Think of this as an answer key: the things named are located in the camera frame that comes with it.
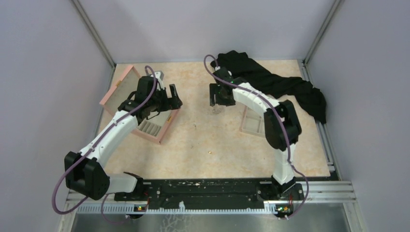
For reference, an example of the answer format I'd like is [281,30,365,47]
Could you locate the white slotted cable duct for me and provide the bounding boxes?
[76,202,278,215]

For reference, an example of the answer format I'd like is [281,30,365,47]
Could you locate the pink jewelry box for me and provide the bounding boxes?
[100,65,179,144]

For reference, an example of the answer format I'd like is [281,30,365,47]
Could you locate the beige divided tray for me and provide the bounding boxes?
[239,106,265,138]

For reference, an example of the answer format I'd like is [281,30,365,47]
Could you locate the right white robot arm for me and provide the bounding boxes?
[209,67,302,199]

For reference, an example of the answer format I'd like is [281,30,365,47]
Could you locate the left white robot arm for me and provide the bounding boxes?
[64,71,182,200]

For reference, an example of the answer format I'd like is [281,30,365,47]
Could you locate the black cloth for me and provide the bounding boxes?
[210,50,327,124]

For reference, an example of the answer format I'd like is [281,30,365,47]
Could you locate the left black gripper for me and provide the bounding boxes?
[149,84,183,112]

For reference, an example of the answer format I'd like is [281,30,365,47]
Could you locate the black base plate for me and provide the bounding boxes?
[114,177,304,210]

